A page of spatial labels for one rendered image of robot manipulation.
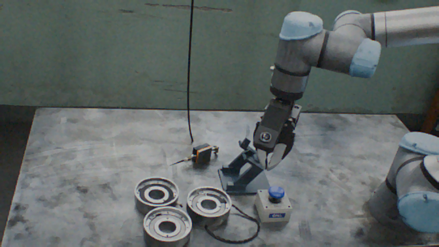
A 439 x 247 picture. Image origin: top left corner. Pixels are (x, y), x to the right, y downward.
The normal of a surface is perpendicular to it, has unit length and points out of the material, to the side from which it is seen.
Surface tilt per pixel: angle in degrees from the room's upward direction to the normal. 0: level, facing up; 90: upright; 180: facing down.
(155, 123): 0
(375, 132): 0
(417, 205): 97
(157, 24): 90
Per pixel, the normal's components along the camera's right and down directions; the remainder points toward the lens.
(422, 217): -0.29, 0.58
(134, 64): 0.18, 0.55
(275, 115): -0.02, -0.47
